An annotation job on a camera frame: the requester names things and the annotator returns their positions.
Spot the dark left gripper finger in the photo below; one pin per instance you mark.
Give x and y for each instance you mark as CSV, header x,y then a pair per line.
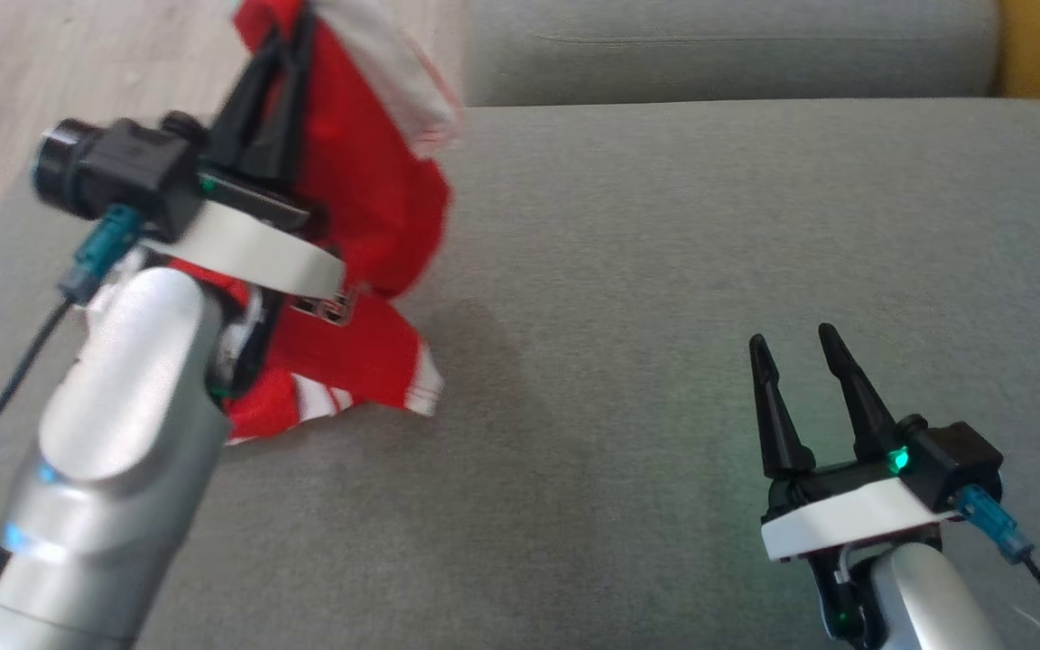
x,y
245,122
290,108

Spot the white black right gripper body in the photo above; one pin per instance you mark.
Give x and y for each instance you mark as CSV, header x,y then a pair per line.
x,y
845,519

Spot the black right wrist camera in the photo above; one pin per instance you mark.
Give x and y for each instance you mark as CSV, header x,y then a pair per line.
x,y
958,460

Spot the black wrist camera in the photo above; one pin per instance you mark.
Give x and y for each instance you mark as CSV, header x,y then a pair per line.
x,y
123,167
958,460

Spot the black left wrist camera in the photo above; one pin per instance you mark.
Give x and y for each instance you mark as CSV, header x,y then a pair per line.
x,y
123,167

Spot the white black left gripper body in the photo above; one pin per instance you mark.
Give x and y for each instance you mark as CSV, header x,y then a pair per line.
x,y
249,248

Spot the grey sofa seat cushion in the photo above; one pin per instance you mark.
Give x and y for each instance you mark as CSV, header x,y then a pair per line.
x,y
719,54

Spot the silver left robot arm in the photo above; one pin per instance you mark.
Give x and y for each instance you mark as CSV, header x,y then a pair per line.
x,y
114,433

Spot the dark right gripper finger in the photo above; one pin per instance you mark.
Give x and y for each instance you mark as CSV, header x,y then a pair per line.
x,y
863,415
777,424

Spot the red and white garment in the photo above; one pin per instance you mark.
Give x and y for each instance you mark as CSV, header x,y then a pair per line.
x,y
376,181

